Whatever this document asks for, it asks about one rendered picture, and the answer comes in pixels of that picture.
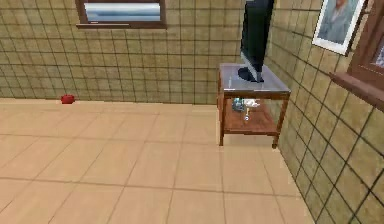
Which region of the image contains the black television set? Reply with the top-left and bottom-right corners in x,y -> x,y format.
237,0 -> 276,83

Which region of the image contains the brown glass-topped television stand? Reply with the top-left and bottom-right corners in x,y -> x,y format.
216,62 -> 292,150

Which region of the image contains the red round object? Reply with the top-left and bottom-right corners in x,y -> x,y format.
60,94 -> 76,105

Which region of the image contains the white framed portrait picture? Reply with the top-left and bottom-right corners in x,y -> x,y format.
311,0 -> 368,56

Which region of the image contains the dark brown framed window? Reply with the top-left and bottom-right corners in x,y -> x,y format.
329,0 -> 384,113

